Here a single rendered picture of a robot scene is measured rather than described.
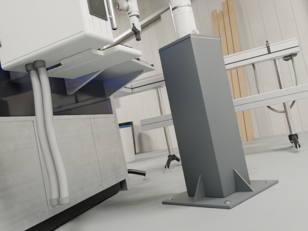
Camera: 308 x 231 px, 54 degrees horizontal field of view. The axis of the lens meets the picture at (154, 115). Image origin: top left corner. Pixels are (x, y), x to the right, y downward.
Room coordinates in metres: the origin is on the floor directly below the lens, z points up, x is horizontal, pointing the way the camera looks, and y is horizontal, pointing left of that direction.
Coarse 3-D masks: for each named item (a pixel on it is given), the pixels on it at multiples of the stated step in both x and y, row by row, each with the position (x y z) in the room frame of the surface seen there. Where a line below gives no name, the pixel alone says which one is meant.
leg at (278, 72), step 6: (270, 60) 2.78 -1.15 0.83; (276, 60) 2.72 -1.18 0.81; (276, 66) 2.72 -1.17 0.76; (276, 72) 2.73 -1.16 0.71; (282, 78) 2.72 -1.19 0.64; (282, 84) 2.72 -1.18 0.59; (288, 102) 2.72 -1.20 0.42; (288, 108) 2.72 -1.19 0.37; (288, 114) 2.72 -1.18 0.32; (288, 120) 2.72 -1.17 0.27; (288, 126) 2.74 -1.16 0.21; (294, 132) 2.72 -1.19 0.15
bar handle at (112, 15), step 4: (108, 0) 1.31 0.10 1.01; (108, 4) 1.31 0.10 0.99; (112, 4) 1.31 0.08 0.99; (108, 8) 1.31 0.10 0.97; (112, 8) 1.31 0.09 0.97; (112, 12) 1.31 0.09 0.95; (112, 16) 1.30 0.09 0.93; (112, 20) 1.31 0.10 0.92; (112, 24) 1.31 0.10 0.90; (116, 24) 1.31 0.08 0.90; (112, 28) 1.31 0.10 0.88; (116, 28) 1.32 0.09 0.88
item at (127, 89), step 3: (129, 84) 3.09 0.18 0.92; (126, 87) 3.01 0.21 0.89; (129, 87) 3.08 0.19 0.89; (120, 90) 2.85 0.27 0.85; (123, 90) 2.92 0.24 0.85; (126, 90) 3.00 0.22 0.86; (129, 90) 3.06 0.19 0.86; (117, 93) 3.00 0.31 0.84; (120, 93) 3.03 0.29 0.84; (123, 93) 3.08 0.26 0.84; (126, 93) 3.13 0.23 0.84
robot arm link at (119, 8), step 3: (117, 0) 2.14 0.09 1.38; (120, 0) 2.11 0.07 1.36; (123, 0) 2.11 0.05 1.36; (117, 3) 2.14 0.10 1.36; (120, 3) 2.12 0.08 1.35; (123, 3) 2.13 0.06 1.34; (126, 3) 2.15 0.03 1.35; (117, 6) 2.16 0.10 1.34; (120, 6) 2.14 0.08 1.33; (123, 6) 2.14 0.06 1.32; (126, 6) 2.15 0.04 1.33; (120, 9) 2.15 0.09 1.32; (123, 9) 2.16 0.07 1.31; (126, 9) 2.17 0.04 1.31
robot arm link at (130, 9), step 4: (128, 0) 2.16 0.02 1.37; (132, 0) 2.17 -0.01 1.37; (136, 0) 2.20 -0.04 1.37; (128, 4) 2.15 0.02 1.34; (132, 4) 2.17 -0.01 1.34; (136, 4) 2.18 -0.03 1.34; (128, 8) 2.17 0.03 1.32; (132, 8) 2.17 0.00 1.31; (136, 8) 2.18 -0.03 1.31; (128, 12) 2.18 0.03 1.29
